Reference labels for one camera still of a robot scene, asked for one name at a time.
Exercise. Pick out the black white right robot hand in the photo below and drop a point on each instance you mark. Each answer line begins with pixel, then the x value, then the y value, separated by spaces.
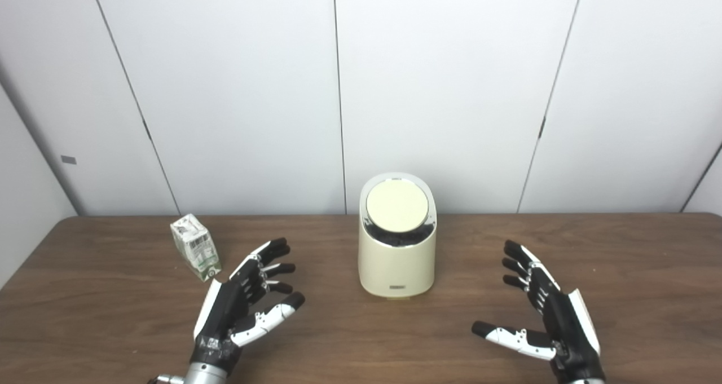
pixel 564 322

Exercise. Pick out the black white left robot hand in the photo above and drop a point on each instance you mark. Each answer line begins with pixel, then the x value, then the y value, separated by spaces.
pixel 225 310

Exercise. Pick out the green white milk carton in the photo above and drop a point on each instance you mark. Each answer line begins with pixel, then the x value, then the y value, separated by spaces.
pixel 194 246

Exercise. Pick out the cream-colored lidded bin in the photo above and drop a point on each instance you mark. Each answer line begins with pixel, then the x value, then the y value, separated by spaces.
pixel 396 260

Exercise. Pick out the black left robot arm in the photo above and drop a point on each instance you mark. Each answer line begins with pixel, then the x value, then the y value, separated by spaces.
pixel 206 375

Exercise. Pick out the black wall panel clip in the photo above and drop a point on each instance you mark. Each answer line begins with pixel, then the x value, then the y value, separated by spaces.
pixel 542 127

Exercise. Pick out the small gray wall label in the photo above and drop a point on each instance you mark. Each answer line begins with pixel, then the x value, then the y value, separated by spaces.
pixel 69 159

